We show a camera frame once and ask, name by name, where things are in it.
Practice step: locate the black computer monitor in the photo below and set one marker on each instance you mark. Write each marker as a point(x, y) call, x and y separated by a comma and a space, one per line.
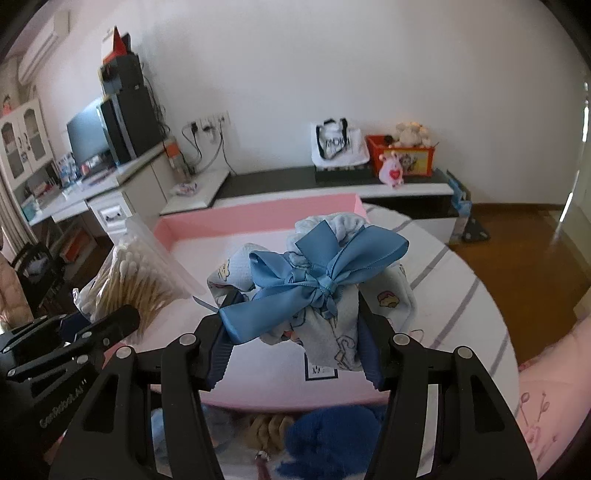
point(85, 131)

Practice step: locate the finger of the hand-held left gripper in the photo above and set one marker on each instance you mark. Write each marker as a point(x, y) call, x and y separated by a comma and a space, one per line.
point(27, 333)
point(106, 327)

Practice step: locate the small doll figure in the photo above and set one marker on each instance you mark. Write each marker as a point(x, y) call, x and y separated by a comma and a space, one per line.
point(8, 105)

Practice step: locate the printed cloth with blue bow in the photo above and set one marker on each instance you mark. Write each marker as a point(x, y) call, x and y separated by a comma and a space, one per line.
point(318, 277)

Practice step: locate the blue fluffy scrunchie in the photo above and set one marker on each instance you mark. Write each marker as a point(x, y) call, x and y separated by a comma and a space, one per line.
point(332, 438)

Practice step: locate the wall power outlets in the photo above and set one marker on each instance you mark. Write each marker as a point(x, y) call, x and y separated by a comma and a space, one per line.
point(210, 121)

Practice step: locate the beige plush toy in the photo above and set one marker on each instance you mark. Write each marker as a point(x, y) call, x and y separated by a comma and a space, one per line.
point(411, 134)

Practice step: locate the pink floral blanket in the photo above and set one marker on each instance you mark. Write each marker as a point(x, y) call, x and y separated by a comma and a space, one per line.
point(554, 378)

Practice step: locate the pink box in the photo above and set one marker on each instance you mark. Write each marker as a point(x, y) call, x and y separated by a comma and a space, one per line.
point(258, 212)

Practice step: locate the black computer tower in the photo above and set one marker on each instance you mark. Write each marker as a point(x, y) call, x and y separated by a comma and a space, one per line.
point(129, 124)

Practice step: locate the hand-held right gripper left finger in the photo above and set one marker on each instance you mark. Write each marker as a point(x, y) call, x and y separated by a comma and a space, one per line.
point(217, 364)

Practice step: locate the white glass-door cabinet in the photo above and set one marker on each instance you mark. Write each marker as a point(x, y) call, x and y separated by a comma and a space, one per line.
point(23, 138)

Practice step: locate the small pink packet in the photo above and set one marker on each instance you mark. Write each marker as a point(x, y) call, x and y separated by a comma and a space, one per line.
point(184, 189)

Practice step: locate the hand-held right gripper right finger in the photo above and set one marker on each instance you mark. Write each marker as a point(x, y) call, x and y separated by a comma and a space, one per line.
point(369, 355)

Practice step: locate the low black and white cabinet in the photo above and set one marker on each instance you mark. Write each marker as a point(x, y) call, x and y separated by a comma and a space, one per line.
point(277, 182)

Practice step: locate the white desk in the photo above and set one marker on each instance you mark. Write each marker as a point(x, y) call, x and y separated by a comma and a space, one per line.
point(129, 177)

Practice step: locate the blue and white package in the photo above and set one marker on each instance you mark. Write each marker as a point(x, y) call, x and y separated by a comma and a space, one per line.
point(68, 170)

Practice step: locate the pink heart toy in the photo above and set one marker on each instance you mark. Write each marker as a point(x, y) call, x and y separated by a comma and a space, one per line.
point(392, 173)

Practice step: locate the orange-lid bottle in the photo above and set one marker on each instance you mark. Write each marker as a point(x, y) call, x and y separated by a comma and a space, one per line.
point(178, 164)

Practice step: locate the white tote bag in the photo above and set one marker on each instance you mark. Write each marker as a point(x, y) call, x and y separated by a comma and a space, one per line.
point(339, 145)

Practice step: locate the red storage box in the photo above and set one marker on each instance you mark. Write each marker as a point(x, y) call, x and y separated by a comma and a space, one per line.
point(415, 161)

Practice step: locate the black box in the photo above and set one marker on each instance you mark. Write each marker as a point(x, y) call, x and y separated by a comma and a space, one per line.
point(122, 76)

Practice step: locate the beige curtain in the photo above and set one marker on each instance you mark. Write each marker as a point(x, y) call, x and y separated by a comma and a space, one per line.
point(9, 212)

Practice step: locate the beige quilted coat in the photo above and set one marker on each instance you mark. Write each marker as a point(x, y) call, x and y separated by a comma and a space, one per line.
point(14, 290)

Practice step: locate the white air conditioner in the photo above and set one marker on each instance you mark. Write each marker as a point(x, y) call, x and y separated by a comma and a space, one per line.
point(41, 46)

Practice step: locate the bag of cotton swabs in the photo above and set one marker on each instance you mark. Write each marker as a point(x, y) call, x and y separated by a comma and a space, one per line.
point(134, 277)

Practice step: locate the round striped-cloth table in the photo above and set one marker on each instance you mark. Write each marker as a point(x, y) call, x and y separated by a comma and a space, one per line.
point(461, 300)

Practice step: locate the blue cardboard box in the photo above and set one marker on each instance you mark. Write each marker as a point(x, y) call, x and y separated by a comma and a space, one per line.
point(461, 203)

